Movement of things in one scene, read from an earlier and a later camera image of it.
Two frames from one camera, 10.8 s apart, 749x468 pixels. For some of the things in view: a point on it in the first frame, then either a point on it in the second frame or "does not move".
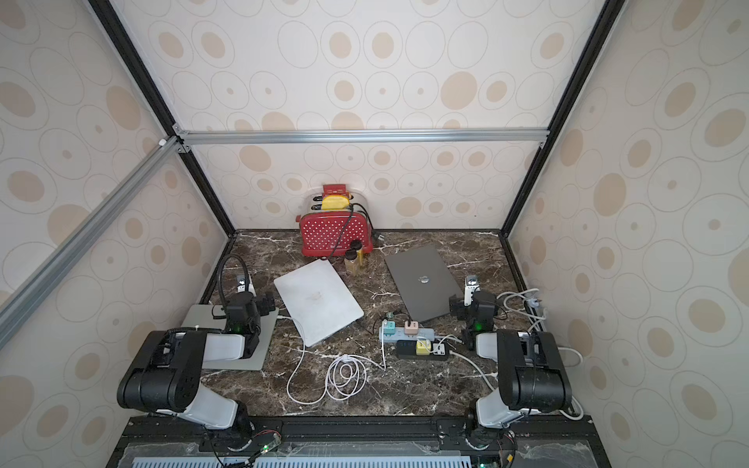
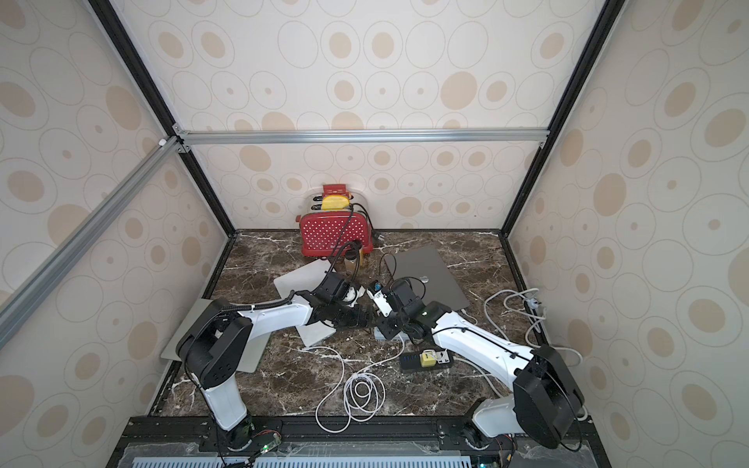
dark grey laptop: (423, 282) does not move
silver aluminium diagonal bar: (22, 300) does not move
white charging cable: (347, 376) -> (364, 393)
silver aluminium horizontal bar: (186, 136) does not move
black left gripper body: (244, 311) -> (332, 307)
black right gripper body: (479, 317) -> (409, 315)
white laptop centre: (317, 301) does not move
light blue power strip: (399, 334) does not move
